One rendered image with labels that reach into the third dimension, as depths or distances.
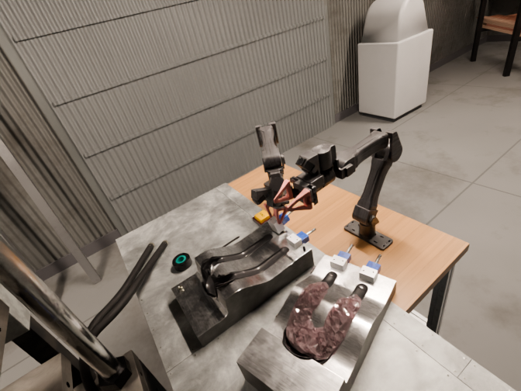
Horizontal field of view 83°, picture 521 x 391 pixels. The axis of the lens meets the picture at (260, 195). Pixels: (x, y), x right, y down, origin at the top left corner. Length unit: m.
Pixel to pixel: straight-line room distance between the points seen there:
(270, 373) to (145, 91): 2.53
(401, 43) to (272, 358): 3.70
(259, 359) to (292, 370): 0.09
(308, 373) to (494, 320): 1.47
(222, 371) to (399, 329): 0.55
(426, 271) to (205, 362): 0.81
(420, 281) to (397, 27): 3.32
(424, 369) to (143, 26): 2.84
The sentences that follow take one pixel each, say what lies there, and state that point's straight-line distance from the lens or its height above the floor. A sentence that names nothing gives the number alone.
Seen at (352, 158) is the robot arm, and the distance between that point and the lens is 0.98.
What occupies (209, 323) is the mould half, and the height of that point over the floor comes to 0.86.
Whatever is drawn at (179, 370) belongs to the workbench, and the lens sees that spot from 1.10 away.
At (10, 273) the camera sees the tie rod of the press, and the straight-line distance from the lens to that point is 0.87.
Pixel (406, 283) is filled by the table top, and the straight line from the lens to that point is 1.17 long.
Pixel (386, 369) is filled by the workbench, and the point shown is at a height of 0.80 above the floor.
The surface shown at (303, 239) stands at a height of 0.90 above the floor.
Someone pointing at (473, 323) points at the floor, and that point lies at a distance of 2.12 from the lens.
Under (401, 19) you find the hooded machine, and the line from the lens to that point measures 4.11.
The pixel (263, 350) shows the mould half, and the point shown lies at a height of 0.91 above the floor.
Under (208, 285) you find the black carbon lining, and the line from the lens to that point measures 1.15.
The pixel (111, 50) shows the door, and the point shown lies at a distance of 2.87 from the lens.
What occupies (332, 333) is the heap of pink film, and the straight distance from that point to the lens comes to 0.93.
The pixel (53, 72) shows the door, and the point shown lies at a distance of 2.82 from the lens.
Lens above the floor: 1.70
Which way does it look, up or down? 33 degrees down
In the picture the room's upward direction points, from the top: 14 degrees counter-clockwise
